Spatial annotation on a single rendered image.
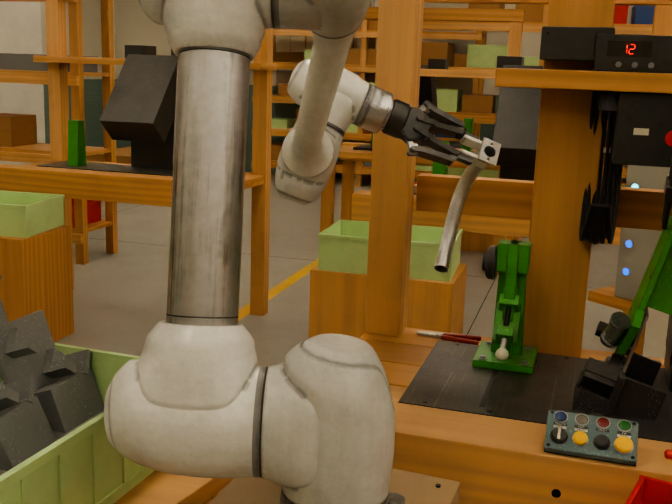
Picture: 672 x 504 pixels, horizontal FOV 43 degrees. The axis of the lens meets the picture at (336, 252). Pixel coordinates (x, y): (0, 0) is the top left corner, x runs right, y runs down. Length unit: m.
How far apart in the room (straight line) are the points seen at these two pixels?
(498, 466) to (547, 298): 0.62
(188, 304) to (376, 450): 0.32
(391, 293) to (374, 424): 1.00
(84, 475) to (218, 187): 0.55
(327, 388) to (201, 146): 0.36
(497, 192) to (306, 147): 0.67
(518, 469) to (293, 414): 0.53
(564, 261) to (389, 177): 0.45
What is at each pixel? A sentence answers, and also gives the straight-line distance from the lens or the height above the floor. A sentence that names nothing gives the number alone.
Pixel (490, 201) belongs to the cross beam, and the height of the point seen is 1.22.
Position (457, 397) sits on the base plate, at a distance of 1.74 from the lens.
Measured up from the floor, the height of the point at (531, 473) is 0.86.
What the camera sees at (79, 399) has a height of 0.89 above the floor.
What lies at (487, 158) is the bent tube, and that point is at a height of 1.35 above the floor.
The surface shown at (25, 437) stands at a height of 0.88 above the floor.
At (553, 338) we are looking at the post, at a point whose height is 0.92.
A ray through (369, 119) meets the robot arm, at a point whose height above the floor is 1.43.
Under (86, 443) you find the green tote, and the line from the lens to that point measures 1.46.
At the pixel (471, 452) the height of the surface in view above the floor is 0.88.
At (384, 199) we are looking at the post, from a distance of 2.09.
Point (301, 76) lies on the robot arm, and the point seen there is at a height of 1.51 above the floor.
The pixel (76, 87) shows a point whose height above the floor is 1.32.
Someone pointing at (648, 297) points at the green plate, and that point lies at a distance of 1.68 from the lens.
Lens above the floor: 1.53
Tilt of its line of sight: 12 degrees down
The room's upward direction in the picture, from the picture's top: 2 degrees clockwise
